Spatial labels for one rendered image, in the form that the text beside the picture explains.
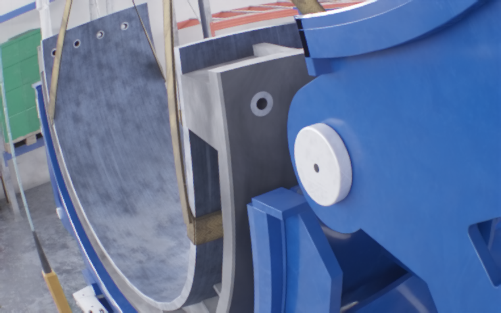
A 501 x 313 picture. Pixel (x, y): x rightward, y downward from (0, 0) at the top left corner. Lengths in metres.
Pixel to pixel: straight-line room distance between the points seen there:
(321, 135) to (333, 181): 0.07
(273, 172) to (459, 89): 0.72
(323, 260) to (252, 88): 0.35
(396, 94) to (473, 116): 0.20
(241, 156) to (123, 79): 2.15
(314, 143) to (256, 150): 0.28
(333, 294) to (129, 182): 2.06
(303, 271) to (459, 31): 0.76
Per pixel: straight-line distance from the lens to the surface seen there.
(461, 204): 0.94
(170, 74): 1.75
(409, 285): 1.72
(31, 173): 9.20
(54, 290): 2.75
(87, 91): 3.48
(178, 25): 9.30
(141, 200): 3.23
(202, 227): 1.71
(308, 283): 1.42
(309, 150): 1.20
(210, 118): 1.44
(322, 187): 1.20
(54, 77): 3.33
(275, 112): 1.44
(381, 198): 1.11
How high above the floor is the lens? 2.62
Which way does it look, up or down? 17 degrees down
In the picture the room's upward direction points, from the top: 10 degrees counter-clockwise
